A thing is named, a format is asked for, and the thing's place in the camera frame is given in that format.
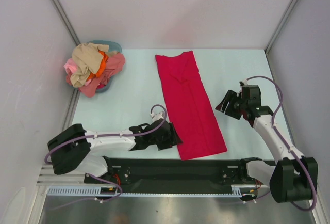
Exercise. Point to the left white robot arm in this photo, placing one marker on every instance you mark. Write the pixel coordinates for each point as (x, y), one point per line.
(86, 151)

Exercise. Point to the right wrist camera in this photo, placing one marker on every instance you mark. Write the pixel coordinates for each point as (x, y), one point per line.
(244, 91)

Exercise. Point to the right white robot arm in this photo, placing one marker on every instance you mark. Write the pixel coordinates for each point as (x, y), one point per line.
(294, 176)

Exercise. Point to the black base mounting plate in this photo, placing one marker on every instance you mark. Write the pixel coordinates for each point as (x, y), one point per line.
(175, 176)

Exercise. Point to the aluminium extrusion rail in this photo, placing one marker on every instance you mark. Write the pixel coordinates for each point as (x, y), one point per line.
(48, 177)

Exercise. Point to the blue plastic laundry basket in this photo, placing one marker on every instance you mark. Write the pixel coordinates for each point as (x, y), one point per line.
(113, 46)

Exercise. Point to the magenta red t-shirt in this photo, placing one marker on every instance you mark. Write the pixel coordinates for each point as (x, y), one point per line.
(189, 107)

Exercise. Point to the salmon pink t-shirt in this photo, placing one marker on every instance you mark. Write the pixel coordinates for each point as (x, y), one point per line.
(114, 65)

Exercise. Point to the right corner aluminium post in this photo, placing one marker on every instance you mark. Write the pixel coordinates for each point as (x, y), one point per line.
(284, 19)

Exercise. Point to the beige t-shirt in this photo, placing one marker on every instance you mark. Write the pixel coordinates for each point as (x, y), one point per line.
(88, 59)

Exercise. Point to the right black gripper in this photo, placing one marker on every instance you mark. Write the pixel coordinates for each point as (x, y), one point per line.
(230, 96)

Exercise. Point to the corner aluminium post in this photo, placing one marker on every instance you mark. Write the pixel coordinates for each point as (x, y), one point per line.
(284, 19)
(65, 20)

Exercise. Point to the left corner aluminium post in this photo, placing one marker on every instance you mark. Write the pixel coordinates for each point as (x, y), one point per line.
(65, 20)

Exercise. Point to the orange t-shirt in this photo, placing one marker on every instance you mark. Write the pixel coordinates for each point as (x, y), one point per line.
(101, 68)

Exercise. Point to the white slotted cable duct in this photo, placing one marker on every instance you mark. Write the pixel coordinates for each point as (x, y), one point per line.
(234, 191)

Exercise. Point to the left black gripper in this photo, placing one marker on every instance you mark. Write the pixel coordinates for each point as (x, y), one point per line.
(171, 139)

